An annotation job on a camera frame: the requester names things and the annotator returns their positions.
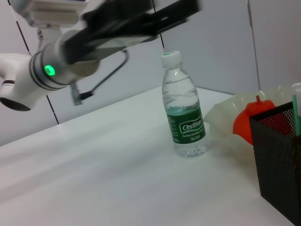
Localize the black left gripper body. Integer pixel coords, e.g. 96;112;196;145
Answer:
61;0;157;65

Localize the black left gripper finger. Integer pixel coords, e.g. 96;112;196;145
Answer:
141;0;203;38

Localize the clear water bottle green label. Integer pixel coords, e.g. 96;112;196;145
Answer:
161;50;206;158

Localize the mint green pen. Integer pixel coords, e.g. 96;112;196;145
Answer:
291;83;301;137

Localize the translucent glass fruit bowl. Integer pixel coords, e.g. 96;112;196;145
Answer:
203;84;295;163

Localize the orange fruit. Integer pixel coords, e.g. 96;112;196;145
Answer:
232;95;277;145

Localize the black mesh pen holder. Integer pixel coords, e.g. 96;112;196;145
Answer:
249;101;301;226

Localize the left gripper cable with connector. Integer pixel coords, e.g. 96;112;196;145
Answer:
70;48;130;106

